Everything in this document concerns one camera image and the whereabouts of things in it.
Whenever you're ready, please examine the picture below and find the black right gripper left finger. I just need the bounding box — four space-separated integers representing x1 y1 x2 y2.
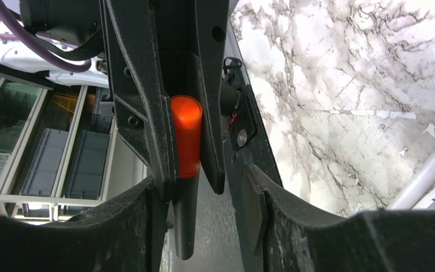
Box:
0 178 155 271

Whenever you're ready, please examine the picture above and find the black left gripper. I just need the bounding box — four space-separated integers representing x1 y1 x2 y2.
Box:
101 1 229 199

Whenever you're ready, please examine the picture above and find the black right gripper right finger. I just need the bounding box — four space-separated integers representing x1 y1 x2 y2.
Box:
247 165 435 271

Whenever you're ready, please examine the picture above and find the orange cap black highlighter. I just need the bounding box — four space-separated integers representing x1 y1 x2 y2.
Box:
170 95 202 260

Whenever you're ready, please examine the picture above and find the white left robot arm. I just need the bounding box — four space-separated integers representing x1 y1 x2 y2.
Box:
0 1 229 199

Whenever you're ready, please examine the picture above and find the teal cap white marker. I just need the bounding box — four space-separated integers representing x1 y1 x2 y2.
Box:
387 150 435 210

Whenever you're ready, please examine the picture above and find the black front mounting rail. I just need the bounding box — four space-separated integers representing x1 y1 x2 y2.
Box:
223 24 282 271

